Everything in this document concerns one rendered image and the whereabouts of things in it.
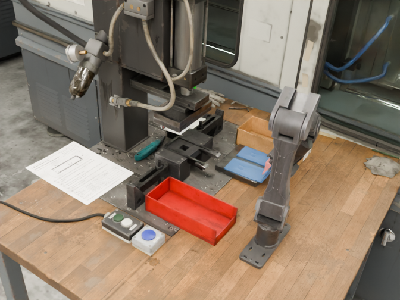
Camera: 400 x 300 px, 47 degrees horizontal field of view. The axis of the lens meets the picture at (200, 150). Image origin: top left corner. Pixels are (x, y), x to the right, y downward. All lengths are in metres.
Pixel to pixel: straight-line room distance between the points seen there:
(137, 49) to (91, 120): 1.60
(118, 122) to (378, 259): 1.27
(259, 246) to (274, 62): 0.91
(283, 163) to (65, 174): 0.76
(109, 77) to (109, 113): 0.14
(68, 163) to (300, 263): 0.84
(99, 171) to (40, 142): 1.89
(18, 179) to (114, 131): 1.55
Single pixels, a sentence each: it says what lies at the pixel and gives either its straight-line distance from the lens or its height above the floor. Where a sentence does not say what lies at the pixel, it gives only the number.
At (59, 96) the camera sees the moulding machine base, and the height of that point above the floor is 0.40.
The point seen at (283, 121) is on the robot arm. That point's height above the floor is 1.30.
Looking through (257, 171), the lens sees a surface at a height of 0.92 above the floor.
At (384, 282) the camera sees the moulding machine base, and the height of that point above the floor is 0.26.
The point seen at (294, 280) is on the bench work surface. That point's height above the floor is 0.90.
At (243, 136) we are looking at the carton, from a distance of 1.69.
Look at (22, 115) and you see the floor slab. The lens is 3.81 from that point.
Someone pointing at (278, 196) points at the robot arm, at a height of 1.08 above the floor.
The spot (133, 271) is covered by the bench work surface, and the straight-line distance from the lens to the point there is 1.25.
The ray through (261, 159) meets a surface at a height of 0.92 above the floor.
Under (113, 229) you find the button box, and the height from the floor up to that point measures 0.92.
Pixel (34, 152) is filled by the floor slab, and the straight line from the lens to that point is 3.35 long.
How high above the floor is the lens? 1.85
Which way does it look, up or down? 35 degrees down
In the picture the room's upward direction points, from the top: 3 degrees clockwise
